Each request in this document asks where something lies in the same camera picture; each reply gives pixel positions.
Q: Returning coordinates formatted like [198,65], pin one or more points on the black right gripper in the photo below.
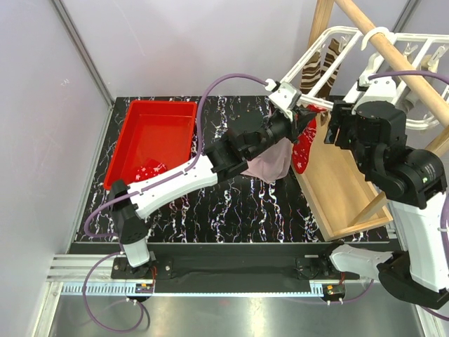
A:
[342,114]

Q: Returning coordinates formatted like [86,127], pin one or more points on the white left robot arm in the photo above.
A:
[258,148]

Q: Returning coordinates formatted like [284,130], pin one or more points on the white clip hanger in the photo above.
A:
[351,37]

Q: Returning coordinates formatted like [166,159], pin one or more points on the wooden hanging rod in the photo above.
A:
[434,102]

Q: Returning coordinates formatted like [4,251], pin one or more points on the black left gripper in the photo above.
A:
[299,123]

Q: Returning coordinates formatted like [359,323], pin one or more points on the mauve sock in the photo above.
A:
[273,164]

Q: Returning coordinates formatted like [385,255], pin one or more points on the red snowflake sock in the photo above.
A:
[149,169]
[301,150]

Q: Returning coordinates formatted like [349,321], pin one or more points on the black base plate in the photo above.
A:
[264,284]

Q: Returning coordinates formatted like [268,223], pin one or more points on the wooden rack frame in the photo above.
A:
[342,202]

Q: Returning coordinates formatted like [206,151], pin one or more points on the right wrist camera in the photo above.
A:
[379,89]

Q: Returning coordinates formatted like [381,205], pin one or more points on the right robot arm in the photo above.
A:
[373,129]

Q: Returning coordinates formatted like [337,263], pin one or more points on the red plastic bin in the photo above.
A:
[160,130]

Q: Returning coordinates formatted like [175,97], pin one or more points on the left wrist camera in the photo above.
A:
[283,96]

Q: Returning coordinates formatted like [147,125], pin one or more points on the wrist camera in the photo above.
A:
[379,89]
[283,96]

